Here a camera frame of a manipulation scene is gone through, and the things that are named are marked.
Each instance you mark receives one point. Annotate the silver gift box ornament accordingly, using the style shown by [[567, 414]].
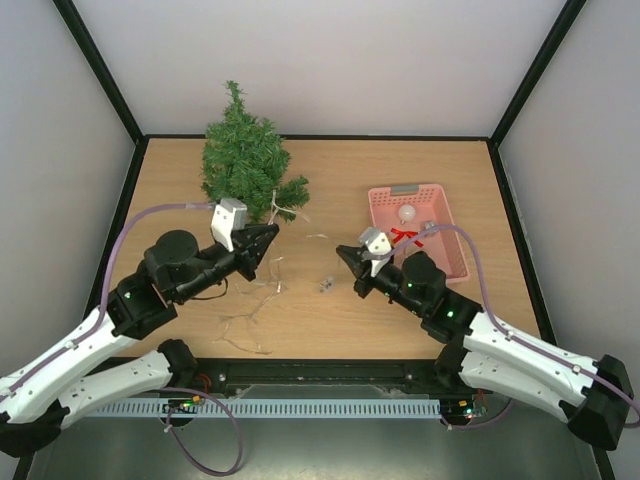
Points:
[[326, 284]]

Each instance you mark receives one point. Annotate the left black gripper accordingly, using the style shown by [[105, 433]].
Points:
[[252, 251]]

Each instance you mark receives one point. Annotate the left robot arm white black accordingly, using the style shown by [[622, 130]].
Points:
[[54, 391]]

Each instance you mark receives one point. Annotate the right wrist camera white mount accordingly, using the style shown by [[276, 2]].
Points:
[[376, 249]]

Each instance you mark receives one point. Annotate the light blue cable duct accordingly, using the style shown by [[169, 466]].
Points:
[[274, 408]]

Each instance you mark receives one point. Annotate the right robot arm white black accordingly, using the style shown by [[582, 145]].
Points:
[[589, 395]]

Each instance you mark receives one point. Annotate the small green christmas tree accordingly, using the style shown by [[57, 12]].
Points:
[[244, 158]]

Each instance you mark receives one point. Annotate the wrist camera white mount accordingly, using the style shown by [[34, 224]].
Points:
[[376, 249], [229, 215]]

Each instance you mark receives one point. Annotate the red ribbon bow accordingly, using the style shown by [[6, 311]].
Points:
[[400, 236]]

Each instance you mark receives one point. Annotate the white ball ornament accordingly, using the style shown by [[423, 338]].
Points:
[[407, 213]]

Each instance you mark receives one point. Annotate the black aluminium rail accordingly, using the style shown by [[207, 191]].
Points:
[[409, 376]]

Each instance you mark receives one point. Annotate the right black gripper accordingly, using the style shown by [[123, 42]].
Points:
[[367, 275]]

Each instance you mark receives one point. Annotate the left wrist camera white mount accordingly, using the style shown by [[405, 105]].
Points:
[[229, 215]]

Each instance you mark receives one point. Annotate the clear string lights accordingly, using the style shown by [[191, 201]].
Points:
[[273, 286]]

